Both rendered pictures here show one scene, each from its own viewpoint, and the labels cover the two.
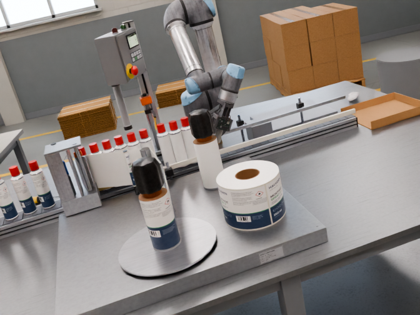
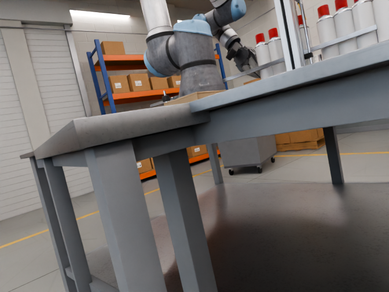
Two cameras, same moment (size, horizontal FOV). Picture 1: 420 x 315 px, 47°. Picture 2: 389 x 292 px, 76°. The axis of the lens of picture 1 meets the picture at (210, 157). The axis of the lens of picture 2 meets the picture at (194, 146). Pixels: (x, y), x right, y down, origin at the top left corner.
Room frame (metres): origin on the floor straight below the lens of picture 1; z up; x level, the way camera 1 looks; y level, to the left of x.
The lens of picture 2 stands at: (2.81, 0.63, 0.79)
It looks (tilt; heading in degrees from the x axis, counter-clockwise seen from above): 4 degrees down; 234
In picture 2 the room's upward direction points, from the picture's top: 12 degrees counter-clockwise
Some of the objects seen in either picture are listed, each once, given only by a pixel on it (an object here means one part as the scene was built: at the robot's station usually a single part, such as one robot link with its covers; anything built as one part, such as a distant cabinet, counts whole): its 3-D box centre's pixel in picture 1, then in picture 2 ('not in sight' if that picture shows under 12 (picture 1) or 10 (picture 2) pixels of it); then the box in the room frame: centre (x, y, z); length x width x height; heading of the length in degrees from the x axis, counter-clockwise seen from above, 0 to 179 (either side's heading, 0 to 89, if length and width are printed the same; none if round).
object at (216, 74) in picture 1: (222, 76); (208, 23); (2.05, -0.13, 1.19); 0.11 x 0.11 x 0.08; 9
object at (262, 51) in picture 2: not in sight; (264, 60); (1.94, 0.02, 0.98); 0.05 x 0.05 x 0.20
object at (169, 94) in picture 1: (180, 91); not in sight; (6.44, 0.18, 0.10); 0.64 x 0.52 x 0.20; 87
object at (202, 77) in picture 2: not in sight; (200, 80); (2.28, 0.01, 0.92); 0.15 x 0.15 x 0.10
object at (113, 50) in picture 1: (122, 55); not in sight; (1.98, 0.25, 1.38); 0.17 x 0.10 x 0.19; 156
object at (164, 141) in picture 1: (165, 146); (303, 46); (1.91, 0.17, 0.98); 0.05 x 0.05 x 0.20
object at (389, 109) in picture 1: (383, 109); not in sight; (2.10, -0.85, 0.85); 0.30 x 0.26 x 0.04; 101
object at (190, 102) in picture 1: (195, 102); (193, 44); (2.28, 0.01, 1.04); 0.13 x 0.12 x 0.14; 99
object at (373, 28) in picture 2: (236, 129); (226, 79); (2.00, -0.14, 0.96); 1.07 x 0.01 x 0.01; 101
